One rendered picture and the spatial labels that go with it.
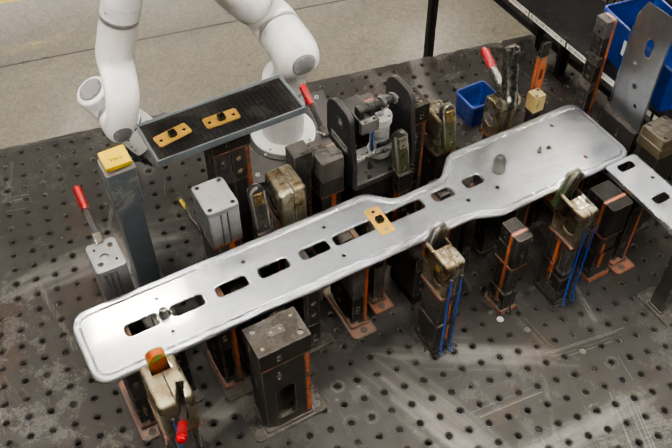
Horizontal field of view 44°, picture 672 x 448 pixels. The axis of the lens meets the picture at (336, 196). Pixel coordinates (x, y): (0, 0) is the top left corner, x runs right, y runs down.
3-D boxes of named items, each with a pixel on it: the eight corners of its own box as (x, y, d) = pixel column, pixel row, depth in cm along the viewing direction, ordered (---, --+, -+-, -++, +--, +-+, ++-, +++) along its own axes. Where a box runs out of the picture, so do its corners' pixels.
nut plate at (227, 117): (207, 130, 192) (207, 126, 191) (201, 120, 194) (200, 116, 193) (241, 118, 195) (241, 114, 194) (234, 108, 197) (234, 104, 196)
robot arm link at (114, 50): (157, 44, 186) (139, 144, 206) (131, 1, 194) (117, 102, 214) (117, 47, 181) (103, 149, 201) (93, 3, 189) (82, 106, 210)
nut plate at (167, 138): (161, 148, 188) (160, 144, 187) (152, 139, 190) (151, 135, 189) (193, 132, 192) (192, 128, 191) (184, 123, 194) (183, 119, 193)
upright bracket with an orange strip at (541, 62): (512, 183, 244) (543, 45, 207) (509, 181, 244) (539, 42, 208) (520, 180, 245) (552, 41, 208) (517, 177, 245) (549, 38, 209)
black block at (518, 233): (500, 324, 211) (519, 251, 190) (475, 294, 218) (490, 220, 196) (526, 311, 214) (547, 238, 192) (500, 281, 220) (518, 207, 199)
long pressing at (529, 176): (101, 400, 165) (100, 396, 164) (67, 317, 178) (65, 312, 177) (633, 156, 210) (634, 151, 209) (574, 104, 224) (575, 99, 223)
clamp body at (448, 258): (430, 364, 203) (443, 278, 178) (403, 327, 211) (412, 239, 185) (462, 348, 206) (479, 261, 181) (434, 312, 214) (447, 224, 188)
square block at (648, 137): (626, 238, 230) (664, 143, 203) (607, 219, 234) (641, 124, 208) (648, 227, 232) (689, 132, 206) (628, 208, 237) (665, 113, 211)
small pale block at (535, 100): (513, 196, 240) (536, 99, 213) (506, 188, 242) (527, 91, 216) (523, 191, 242) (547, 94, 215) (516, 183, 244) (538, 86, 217)
